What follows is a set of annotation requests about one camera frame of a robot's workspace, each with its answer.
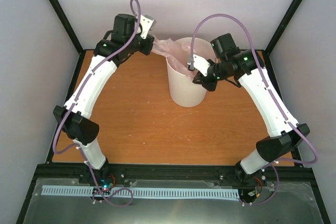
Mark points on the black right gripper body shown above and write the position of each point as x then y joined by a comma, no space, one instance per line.
210,85

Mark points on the black frame post right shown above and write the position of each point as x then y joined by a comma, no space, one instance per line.
291,10

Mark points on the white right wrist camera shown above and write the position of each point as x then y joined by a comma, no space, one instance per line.
198,63

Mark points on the black frame post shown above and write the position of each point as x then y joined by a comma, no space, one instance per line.
291,10
66,25

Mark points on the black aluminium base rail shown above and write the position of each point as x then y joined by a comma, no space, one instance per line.
122,174

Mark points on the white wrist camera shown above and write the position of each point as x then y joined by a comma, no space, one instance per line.
198,63
147,23

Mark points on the green lit circuit board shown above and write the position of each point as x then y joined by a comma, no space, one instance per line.
108,184

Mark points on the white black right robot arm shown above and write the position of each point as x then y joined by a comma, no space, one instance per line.
246,69

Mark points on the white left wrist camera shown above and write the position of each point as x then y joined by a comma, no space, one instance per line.
147,23

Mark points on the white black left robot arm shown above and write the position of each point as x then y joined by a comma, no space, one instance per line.
130,34

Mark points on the right small wired circuit board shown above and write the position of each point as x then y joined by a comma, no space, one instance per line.
258,189

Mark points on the light blue slotted cable duct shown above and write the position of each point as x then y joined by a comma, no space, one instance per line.
145,193

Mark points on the pink translucent plastic trash bag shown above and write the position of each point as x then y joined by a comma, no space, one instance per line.
177,53

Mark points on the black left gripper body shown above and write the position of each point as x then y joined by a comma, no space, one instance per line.
145,50

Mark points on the black frame post left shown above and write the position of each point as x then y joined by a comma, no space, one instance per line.
66,25

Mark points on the white plastic trash bin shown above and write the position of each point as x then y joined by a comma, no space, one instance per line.
182,90

